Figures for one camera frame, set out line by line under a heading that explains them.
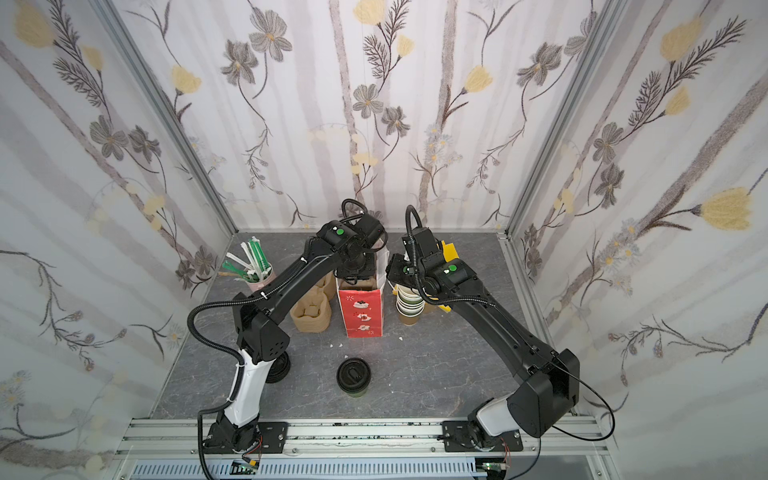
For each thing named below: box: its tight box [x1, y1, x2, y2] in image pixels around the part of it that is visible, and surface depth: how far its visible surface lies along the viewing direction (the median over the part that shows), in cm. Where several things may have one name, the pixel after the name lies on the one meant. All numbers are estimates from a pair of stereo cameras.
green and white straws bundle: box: [222, 236, 272, 283], surface depth 96 cm
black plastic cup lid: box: [336, 357, 372, 392], surface depth 75 cm
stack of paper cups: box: [395, 284, 425, 327], surface depth 85 cm
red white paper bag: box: [336, 246, 389, 339], surface depth 80 cm
